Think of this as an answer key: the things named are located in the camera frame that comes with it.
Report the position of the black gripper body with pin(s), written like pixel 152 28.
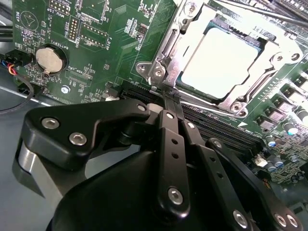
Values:
pixel 108 204

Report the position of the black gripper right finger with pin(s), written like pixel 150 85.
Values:
pixel 216 168

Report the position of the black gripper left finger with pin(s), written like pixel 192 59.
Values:
pixel 72 125

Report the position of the silver CPU chip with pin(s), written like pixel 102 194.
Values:
pixel 216 62

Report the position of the metal socket cover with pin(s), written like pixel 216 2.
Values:
pixel 173 69

